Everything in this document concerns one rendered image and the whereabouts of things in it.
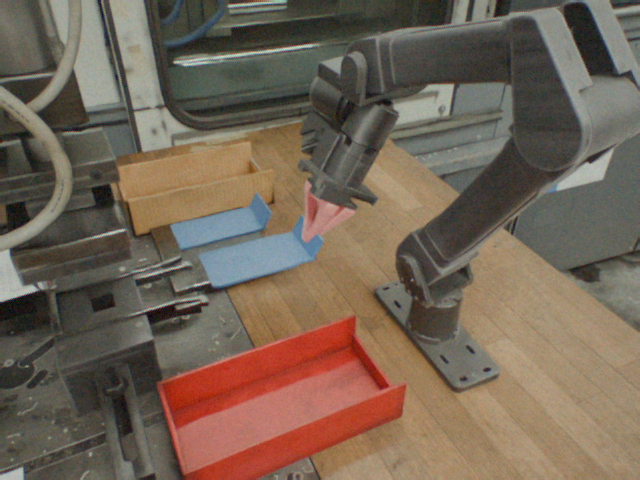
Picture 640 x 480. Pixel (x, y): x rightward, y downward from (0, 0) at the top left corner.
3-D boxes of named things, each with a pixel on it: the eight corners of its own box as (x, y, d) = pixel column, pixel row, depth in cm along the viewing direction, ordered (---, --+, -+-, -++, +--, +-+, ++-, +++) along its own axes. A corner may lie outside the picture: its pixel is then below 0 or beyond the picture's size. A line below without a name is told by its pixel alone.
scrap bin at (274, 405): (402, 417, 66) (407, 383, 62) (190, 509, 57) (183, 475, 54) (352, 346, 74) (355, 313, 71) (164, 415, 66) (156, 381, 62)
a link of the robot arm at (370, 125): (323, 128, 72) (349, 77, 70) (351, 138, 76) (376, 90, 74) (357, 152, 68) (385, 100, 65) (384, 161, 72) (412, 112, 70)
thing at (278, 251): (323, 257, 75) (324, 239, 73) (213, 288, 70) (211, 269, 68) (302, 231, 80) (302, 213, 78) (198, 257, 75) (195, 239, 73)
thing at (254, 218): (272, 227, 92) (272, 212, 90) (180, 250, 87) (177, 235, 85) (258, 206, 97) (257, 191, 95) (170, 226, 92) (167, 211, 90)
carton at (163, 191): (275, 207, 102) (273, 169, 97) (135, 241, 94) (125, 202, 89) (250, 174, 111) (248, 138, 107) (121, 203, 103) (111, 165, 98)
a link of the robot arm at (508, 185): (388, 254, 72) (558, 74, 45) (425, 237, 75) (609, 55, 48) (415, 295, 71) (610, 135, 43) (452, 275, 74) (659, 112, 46)
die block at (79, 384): (165, 387, 69) (155, 344, 64) (76, 418, 66) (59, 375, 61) (133, 287, 83) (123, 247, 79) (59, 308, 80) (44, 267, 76)
